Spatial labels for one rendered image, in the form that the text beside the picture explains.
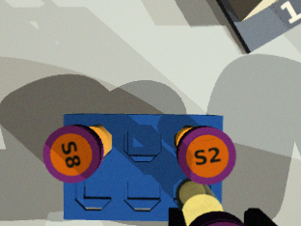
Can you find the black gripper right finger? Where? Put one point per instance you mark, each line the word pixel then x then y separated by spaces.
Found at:
pixel 256 217

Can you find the blue tube rack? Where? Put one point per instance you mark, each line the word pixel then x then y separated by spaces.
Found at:
pixel 141 169

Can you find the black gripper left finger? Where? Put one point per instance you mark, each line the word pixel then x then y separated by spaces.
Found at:
pixel 176 217

